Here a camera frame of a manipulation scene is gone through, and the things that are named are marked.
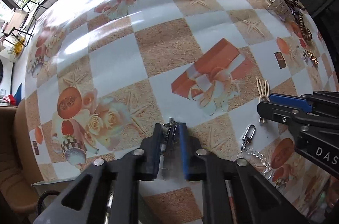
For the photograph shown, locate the gold bunny hair clip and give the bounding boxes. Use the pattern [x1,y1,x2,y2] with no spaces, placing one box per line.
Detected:
[256,76,271,124]

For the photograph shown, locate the silver bar hair clip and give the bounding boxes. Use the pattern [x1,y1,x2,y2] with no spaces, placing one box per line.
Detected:
[161,118,179,156]

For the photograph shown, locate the grey shallow tray box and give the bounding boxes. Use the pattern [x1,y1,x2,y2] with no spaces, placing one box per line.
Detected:
[31,178,75,188]

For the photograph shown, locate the gold leaf hair clip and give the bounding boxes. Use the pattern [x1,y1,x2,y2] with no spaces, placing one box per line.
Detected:
[303,50,318,68]

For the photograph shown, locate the brown leather chair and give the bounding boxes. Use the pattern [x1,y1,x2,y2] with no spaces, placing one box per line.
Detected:
[1,100,43,215]

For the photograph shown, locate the clear large claw clip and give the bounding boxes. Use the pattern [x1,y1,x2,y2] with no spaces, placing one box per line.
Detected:
[259,0,293,22]

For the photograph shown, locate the checkered patterned tablecloth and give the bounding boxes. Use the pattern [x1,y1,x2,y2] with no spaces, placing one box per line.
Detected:
[25,0,338,217]

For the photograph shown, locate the black folding chair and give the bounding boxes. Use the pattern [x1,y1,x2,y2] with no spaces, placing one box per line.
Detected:
[1,0,48,47]

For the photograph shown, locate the clear bead chain keyring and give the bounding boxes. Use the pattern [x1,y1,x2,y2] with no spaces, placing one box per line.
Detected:
[240,124,273,180]

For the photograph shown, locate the brown spiral hair tie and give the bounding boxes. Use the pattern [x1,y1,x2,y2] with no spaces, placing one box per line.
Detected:
[296,11,313,42]

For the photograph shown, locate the yellow item wire rack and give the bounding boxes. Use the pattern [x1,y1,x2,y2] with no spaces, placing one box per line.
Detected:
[8,36,26,57]

